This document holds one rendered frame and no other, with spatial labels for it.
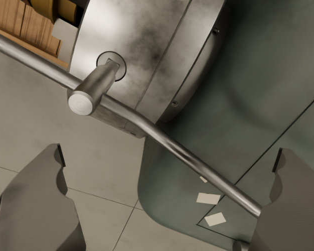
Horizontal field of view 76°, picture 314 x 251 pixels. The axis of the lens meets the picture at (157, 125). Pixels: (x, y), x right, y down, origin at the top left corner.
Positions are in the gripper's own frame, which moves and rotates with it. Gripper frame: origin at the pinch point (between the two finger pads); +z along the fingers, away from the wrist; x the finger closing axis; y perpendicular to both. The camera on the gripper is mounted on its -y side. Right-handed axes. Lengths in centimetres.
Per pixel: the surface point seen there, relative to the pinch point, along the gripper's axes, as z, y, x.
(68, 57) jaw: 23.5, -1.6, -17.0
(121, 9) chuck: 11.3, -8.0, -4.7
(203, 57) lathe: 16.3, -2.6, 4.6
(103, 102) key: 4.1, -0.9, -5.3
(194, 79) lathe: 15.8, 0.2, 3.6
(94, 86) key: 4.1, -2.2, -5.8
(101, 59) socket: 11.1, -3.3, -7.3
